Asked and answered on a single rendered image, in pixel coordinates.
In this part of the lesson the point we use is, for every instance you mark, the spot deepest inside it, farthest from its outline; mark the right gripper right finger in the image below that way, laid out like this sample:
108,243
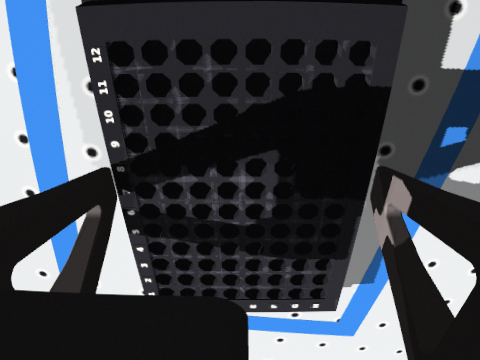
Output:
424,317

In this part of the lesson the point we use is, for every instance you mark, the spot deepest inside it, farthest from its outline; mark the grey perforated metal base plate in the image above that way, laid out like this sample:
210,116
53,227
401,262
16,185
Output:
438,39

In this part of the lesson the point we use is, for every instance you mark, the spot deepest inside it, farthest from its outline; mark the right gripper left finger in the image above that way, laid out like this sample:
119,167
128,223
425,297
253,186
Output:
28,223

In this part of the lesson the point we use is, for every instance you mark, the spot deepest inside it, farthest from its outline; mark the blue tape outline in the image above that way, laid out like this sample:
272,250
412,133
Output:
29,33

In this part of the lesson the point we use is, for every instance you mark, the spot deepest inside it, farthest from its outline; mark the black well plate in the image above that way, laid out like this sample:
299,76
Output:
269,236

